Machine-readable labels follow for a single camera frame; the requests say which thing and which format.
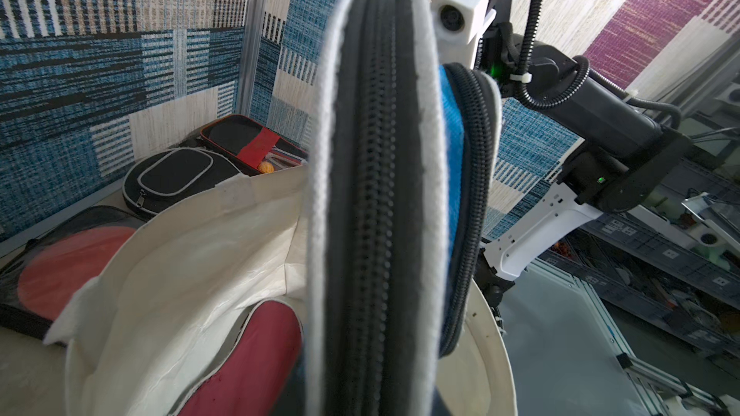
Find cream canvas tote bag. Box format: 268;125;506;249
45;165;518;415

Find blue paddle cover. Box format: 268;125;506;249
303;0;503;415

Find black paddle cover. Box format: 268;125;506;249
121;148;241;220

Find maroon paddle cover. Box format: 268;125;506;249
175;300;303;415

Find red ping pong paddle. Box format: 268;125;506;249
1;205;144;340

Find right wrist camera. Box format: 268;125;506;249
431;0;513;69

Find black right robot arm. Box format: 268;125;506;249
476;0;692;308

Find red black mesh paddle case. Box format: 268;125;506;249
200;115;308;175

